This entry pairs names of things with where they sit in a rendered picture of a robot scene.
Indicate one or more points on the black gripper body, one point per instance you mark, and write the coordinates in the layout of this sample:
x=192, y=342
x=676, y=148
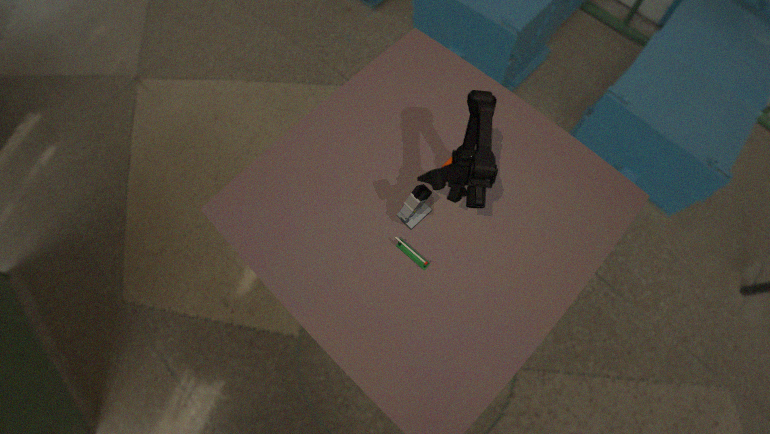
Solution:
x=454, y=174

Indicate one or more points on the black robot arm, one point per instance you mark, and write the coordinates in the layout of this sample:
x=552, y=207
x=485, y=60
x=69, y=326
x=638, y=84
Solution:
x=481, y=162

